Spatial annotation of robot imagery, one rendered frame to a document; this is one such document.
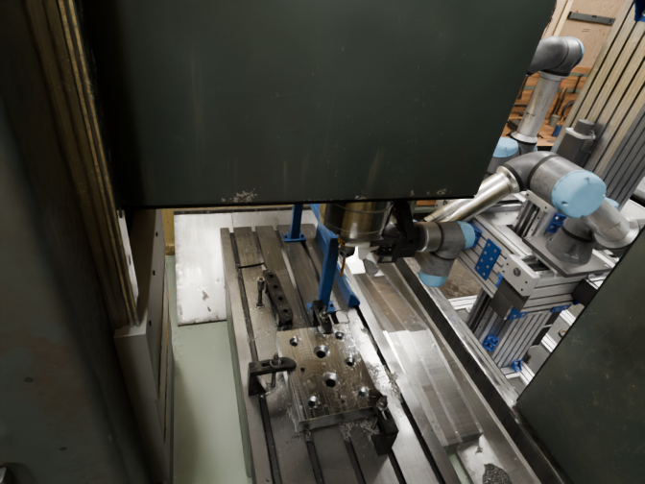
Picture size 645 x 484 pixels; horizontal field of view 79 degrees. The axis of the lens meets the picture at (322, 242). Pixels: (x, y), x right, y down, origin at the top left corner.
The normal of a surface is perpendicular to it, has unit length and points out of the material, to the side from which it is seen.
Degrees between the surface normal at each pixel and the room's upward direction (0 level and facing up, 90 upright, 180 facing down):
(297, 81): 90
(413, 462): 0
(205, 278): 24
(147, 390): 90
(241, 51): 90
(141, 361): 90
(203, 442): 0
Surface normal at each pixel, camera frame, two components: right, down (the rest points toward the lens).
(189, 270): 0.26, -0.51
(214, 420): 0.13, -0.81
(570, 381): -0.95, 0.06
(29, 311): 0.28, 0.59
